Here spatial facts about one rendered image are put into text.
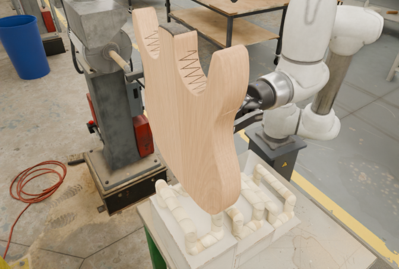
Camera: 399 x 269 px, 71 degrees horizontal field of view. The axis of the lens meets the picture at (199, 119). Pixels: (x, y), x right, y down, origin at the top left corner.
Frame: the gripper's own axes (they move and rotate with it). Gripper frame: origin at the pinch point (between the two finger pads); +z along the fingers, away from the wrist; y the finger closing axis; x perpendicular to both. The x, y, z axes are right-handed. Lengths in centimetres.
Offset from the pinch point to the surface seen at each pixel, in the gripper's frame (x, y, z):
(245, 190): -33.0, -2.0, -16.6
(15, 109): -145, 291, 65
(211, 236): -32.0, -9.4, 1.4
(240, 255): -45.0, -13.1, -6.8
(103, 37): -3, 68, 0
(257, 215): -37.2, -8.9, -16.1
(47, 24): -103, 438, -5
